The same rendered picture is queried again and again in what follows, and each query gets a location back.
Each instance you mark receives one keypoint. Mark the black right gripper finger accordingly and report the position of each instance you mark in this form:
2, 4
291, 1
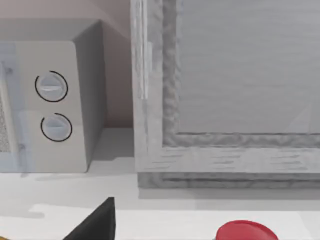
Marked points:
98, 222

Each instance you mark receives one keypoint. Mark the yellow object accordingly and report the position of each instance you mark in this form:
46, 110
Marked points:
3, 238

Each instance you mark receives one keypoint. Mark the smaller microwave knob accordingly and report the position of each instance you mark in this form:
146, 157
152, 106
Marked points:
56, 127

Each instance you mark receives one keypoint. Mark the pale microwave oven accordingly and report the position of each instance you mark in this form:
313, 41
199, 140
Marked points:
57, 105

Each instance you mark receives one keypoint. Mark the larger microwave knob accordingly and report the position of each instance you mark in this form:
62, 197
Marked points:
51, 85

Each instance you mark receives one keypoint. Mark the red round object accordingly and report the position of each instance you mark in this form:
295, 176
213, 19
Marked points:
246, 231

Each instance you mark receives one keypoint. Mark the grey cabinet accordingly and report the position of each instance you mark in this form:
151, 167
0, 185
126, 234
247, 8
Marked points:
225, 95

